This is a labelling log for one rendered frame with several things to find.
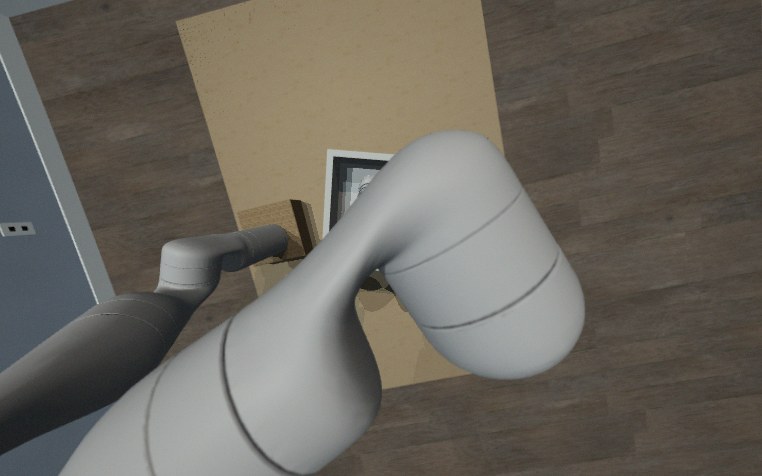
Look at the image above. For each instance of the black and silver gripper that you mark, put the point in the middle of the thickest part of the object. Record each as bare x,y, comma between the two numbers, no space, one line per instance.
364,182

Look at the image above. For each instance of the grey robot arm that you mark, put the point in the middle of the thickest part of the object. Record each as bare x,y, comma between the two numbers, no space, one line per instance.
290,382

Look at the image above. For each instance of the grey square sink basin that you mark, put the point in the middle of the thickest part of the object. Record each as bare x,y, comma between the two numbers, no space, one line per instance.
344,172

